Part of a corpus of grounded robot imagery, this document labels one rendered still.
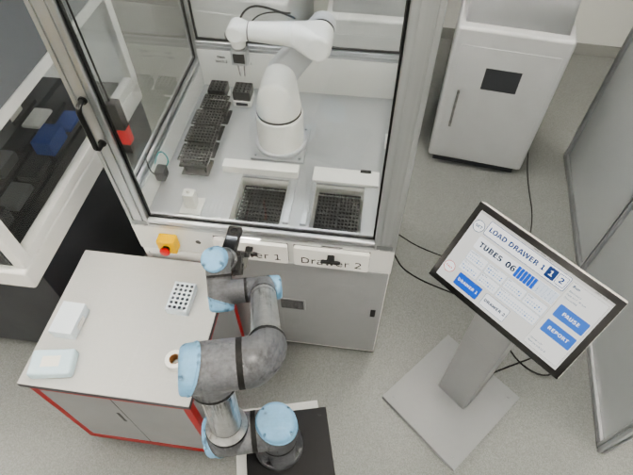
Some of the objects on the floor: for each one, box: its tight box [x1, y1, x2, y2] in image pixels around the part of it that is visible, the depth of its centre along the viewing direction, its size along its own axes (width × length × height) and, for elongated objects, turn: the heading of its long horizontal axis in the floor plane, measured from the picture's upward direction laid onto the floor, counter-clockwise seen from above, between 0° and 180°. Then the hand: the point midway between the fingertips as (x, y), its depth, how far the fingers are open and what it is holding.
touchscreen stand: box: [382, 313, 520, 472], centre depth 204 cm, size 50×45×102 cm
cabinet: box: [143, 247, 390, 352], centre depth 259 cm, size 95×103×80 cm
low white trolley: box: [17, 250, 245, 451], centre depth 217 cm, size 58×62×76 cm
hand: (240, 253), depth 177 cm, fingers open, 3 cm apart
